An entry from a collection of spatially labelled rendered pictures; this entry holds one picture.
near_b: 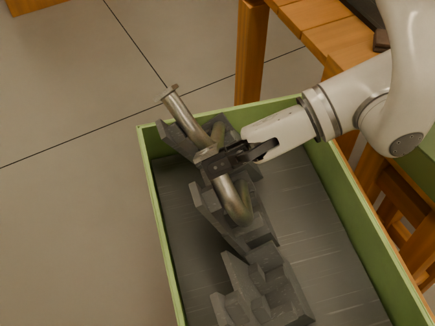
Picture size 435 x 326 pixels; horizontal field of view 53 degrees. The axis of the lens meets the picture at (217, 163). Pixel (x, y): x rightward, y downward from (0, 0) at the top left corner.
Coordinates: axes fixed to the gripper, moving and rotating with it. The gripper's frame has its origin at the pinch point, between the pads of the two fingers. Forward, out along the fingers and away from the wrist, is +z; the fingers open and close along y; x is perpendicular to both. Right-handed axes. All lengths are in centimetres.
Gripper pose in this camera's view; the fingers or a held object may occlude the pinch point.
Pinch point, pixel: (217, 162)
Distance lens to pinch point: 67.0
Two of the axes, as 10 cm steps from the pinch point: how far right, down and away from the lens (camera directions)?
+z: -9.0, 4.3, 1.3
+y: -0.4, 2.1, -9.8
